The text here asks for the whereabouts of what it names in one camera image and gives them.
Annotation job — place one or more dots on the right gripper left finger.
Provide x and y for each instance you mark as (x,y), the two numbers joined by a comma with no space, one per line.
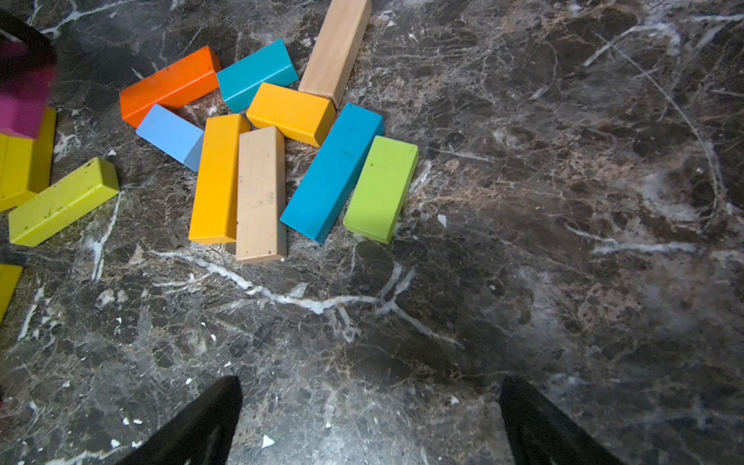
(201,433)

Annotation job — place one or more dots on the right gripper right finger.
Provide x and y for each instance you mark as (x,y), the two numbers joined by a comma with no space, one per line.
(539,433)

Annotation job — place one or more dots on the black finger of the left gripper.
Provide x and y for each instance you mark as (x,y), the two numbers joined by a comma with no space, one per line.
(23,48)

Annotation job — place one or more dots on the magenta block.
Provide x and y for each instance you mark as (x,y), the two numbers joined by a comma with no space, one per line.
(24,101)

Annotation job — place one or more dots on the yellow-green long block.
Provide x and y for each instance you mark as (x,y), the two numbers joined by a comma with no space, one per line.
(63,203)

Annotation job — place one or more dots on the yellow long block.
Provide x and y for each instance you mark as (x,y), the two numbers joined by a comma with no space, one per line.
(9,277)

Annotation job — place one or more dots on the orange long block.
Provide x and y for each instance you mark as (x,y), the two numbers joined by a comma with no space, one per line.
(183,82)

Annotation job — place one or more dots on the light blue short block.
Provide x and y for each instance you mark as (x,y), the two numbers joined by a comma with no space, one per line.
(174,135)

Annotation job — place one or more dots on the teal short block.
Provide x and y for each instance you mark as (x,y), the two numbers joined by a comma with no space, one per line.
(240,82)

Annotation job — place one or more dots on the tan wood long block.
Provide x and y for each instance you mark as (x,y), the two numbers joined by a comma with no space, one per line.
(261,236)

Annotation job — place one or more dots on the amber long block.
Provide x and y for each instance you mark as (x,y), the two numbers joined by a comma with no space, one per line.
(215,206)

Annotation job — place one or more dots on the cyan long block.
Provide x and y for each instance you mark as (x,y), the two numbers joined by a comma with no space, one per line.
(333,175)

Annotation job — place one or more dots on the amber short block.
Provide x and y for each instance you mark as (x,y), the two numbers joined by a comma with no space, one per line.
(298,116)

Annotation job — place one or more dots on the lime green short block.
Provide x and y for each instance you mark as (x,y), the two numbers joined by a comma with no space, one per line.
(382,188)

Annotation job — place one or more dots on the natural wood long block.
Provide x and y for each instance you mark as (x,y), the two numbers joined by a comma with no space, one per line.
(334,54)

